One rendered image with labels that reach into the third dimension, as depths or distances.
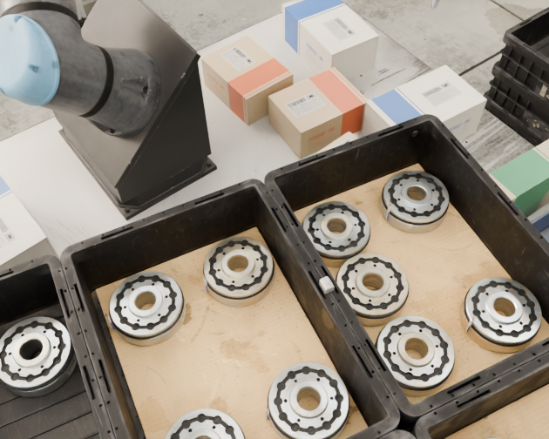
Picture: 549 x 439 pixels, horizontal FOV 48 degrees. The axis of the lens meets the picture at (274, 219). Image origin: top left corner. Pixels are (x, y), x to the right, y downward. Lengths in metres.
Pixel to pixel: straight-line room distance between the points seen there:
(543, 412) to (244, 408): 0.38
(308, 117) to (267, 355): 0.52
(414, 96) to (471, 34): 1.53
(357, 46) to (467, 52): 1.35
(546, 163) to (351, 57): 0.47
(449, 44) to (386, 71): 1.27
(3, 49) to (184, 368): 0.51
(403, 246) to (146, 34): 0.55
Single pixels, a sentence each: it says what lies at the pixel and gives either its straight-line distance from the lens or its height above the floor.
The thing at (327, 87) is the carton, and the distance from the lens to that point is 1.26.
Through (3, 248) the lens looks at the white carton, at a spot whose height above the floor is 0.79.
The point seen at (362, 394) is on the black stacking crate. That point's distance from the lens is 0.79.
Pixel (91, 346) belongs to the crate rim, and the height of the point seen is 0.93.
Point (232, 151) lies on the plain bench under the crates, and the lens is 1.24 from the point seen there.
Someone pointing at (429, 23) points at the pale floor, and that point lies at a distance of 2.78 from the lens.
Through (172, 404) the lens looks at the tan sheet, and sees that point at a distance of 0.85.
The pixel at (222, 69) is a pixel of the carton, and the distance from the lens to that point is 1.31.
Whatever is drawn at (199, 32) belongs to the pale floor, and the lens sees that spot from 2.69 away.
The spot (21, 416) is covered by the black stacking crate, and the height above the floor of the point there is 0.83.
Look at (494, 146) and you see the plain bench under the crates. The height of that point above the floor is 0.70.
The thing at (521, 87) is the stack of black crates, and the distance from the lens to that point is 1.80.
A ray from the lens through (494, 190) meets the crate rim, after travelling 0.93.
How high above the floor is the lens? 1.62
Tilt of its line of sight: 54 degrees down
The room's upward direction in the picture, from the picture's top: 2 degrees counter-clockwise
